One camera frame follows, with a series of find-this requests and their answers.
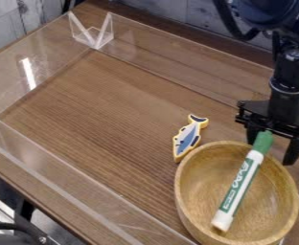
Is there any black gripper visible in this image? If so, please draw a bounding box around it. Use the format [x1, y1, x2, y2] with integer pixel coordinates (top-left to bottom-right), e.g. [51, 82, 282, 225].
[235, 77, 299, 166]

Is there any green white marker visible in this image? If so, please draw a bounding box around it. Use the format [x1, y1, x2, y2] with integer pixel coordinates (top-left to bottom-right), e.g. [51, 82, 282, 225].
[211, 130, 274, 232]

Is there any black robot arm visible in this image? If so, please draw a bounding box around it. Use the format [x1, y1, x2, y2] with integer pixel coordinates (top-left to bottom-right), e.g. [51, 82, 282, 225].
[212, 0, 299, 166]

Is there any brown wooden bowl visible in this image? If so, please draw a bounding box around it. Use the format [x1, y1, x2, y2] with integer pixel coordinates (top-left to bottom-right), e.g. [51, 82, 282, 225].
[174, 141, 299, 245]

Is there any yellow blue fish toy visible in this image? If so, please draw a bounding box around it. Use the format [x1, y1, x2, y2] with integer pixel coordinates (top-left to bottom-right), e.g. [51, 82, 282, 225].
[172, 114, 210, 163]

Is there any clear acrylic corner bracket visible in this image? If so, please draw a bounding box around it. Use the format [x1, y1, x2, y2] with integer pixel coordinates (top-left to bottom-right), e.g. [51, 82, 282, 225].
[68, 11, 113, 50]

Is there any clear acrylic front wall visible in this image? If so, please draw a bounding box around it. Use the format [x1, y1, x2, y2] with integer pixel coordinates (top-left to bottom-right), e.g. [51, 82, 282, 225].
[0, 121, 195, 245]

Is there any black cable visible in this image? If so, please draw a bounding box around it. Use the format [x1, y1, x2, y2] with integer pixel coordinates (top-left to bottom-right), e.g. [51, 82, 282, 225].
[0, 220, 51, 245]

